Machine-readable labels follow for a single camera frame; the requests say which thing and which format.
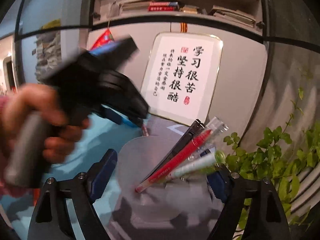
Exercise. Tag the red gel pen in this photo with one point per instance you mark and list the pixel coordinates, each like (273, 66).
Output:
(175, 161)

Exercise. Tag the frosted translucent plastic cup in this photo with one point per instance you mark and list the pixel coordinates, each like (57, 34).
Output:
(163, 200)

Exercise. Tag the gold medal with ribbon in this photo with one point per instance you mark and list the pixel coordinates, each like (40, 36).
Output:
(183, 27)

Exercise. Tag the green white pen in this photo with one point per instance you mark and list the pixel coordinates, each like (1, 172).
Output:
(206, 164)

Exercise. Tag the framed calligraphy sign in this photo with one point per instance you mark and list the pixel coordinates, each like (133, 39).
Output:
(181, 74)

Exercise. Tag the black utility knife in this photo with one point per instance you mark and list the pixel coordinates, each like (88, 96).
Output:
(175, 149)

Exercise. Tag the blue pen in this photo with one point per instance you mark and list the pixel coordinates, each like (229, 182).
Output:
(118, 106)

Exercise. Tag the red pyramid hanging ornament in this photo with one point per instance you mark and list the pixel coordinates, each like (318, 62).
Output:
(105, 38)

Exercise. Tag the green potted plant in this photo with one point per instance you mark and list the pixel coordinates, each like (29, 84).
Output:
(282, 142)

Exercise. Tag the pink patterned pen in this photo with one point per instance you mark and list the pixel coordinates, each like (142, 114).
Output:
(144, 130)

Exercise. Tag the clear black gel pen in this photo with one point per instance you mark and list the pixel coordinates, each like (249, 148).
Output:
(217, 127)

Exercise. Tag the grey wall bookshelf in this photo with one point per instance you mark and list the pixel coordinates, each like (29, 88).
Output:
(245, 14)

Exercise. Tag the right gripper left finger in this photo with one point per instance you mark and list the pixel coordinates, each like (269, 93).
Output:
(50, 219)

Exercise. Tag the person's left hand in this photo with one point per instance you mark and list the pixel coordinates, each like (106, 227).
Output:
(30, 98)

